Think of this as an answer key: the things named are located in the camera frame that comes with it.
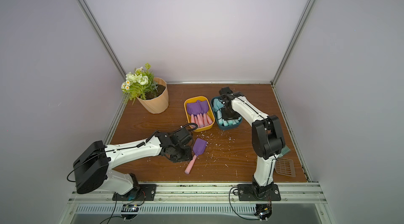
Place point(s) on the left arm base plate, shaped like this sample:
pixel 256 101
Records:
pixel 144 192

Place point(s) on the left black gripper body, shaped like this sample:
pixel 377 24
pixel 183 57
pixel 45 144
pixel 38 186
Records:
pixel 182 154

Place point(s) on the white flowers green plant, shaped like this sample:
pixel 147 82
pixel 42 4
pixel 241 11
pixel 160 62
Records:
pixel 139 84

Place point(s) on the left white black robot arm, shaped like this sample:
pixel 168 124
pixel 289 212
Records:
pixel 95 167

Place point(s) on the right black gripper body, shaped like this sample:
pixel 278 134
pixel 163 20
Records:
pixel 228 114

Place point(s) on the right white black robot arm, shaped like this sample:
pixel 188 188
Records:
pixel 267 136

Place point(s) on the brown slotted scoop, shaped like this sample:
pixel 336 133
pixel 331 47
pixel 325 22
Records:
pixel 285 167

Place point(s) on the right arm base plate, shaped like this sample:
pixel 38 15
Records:
pixel 253 192

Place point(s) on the teal shovel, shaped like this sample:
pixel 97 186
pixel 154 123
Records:
pixel 218 105
pixel 229 123

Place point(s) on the terracotta flower pot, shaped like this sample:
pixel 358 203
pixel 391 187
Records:
pixel 158 104

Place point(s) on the purple shovel pink handle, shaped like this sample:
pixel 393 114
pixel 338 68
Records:
pixel 203 107
pixel 193 109
pixel 200 121
pixel 205 120
pixel 198 149
pixel 210 121
pixel 192 121

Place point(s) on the dark teal storage box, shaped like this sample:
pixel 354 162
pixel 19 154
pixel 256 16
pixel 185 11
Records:
pixel 233 126

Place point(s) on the aluminium front rail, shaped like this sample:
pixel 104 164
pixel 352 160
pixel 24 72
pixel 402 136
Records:
pixel 236 192

